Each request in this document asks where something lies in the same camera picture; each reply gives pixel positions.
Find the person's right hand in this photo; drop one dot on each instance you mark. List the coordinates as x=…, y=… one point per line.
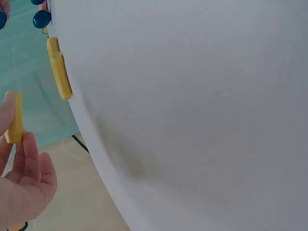
x=4, y=5

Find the person's left hand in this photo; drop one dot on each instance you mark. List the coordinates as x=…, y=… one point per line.
x=21, y=192

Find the person's right fingers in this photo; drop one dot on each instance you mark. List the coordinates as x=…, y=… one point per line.
x=4, y=5

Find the dark blue round disc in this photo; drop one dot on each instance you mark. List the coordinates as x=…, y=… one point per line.
x=38, y=2
x=42, y=19
x=2, y=20

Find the yellow plastic bar with hole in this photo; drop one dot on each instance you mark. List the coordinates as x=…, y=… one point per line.
x=59, y=69

